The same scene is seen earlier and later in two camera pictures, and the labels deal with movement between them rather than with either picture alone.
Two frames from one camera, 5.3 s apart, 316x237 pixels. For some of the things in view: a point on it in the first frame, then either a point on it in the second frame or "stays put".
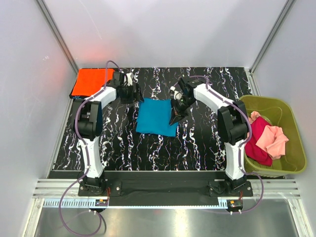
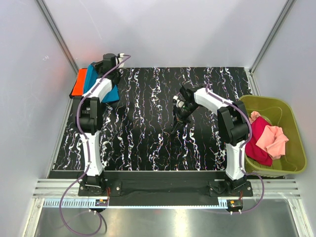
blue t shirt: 153,117 to 91,76
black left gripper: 133,97 to 98,67
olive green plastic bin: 279,112 stays put
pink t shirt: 271,138 stays put
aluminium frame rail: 272,188 stays put
